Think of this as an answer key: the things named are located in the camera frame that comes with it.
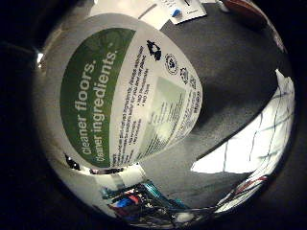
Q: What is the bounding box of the white spray bottle green label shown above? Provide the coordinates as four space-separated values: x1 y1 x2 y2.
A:
32 12 204 171

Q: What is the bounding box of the white cloth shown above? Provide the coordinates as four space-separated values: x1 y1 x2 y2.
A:
190 68 295 176

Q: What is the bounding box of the white paper sheet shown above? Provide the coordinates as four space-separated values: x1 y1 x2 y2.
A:
157 0 208 26

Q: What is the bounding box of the reddish brown round object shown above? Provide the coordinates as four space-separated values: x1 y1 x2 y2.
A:
222 0 268 22

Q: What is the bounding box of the teal aluminium frame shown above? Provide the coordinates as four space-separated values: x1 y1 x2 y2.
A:
140 180 180 205

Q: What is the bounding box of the red cable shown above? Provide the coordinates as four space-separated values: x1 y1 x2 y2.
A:
224 175 270 199

